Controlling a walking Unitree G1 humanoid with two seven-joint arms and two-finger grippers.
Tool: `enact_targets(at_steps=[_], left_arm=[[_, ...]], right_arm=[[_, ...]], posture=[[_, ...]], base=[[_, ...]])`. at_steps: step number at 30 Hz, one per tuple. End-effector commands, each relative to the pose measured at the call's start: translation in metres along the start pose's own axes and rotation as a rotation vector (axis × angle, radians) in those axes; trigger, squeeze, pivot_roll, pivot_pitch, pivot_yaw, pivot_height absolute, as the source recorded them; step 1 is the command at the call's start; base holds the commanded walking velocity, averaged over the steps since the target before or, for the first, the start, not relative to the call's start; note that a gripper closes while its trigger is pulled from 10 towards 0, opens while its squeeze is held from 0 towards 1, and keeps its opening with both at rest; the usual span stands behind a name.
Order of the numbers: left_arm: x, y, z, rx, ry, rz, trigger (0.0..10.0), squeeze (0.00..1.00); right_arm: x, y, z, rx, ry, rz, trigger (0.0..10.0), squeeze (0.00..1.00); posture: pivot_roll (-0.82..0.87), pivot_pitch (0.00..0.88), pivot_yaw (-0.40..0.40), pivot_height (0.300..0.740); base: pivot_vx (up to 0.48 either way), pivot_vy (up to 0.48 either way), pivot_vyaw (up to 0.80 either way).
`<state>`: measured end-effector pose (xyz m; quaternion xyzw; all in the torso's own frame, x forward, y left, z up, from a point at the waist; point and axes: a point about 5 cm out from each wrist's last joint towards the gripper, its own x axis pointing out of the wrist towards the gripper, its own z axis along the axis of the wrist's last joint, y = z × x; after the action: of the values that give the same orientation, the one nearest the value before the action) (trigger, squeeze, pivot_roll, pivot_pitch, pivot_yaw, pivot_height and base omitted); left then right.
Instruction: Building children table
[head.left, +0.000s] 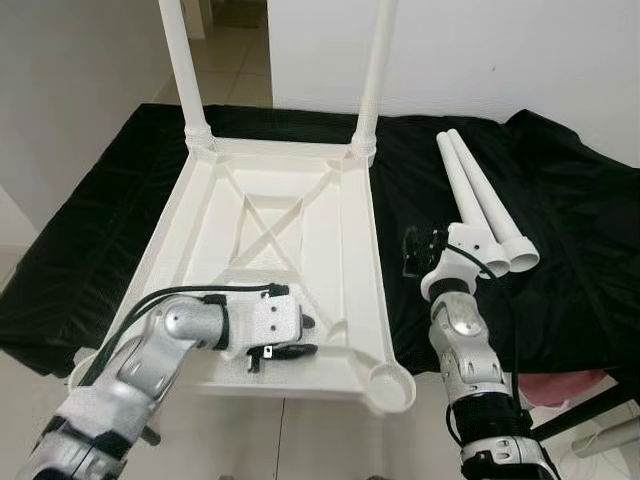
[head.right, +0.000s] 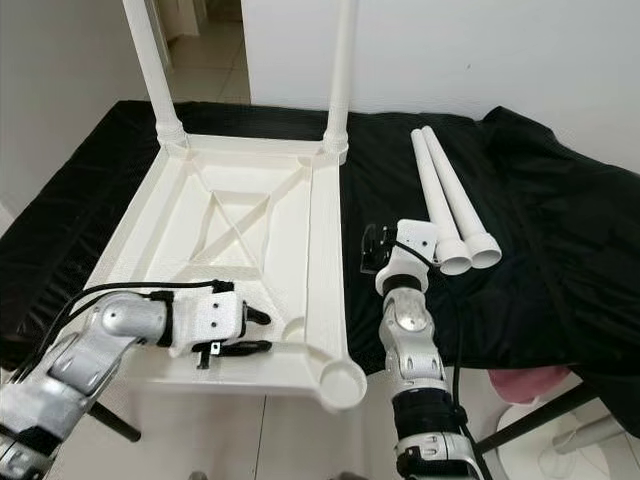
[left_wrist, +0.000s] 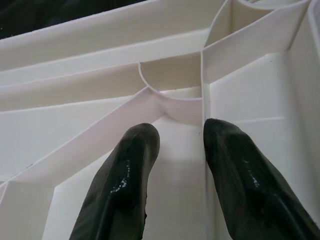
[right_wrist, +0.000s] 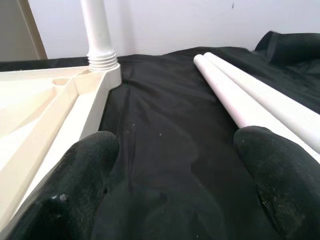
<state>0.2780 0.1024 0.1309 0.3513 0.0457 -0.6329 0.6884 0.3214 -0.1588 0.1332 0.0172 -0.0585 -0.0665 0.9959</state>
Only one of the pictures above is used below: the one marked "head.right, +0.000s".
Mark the white plastic table top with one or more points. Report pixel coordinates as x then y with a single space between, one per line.
310 260

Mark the white plastic table leg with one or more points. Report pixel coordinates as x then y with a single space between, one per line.
150 60
460 200
435 200
343 70

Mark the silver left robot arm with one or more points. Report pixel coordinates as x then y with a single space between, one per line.
100 350

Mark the black table cloth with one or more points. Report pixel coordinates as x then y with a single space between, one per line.
560 250

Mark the pink cushion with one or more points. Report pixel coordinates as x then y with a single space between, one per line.
530 380

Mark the white round floor base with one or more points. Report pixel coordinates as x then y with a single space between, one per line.
560 460

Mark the white plastic pipe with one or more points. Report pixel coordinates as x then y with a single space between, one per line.
595 432

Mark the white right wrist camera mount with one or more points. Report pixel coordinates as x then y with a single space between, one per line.
410 240

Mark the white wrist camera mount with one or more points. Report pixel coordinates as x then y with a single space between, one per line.
410 240
210 315

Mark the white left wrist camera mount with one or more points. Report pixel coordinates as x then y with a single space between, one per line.
210 315

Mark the white door frame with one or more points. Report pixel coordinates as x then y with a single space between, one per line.
178 15

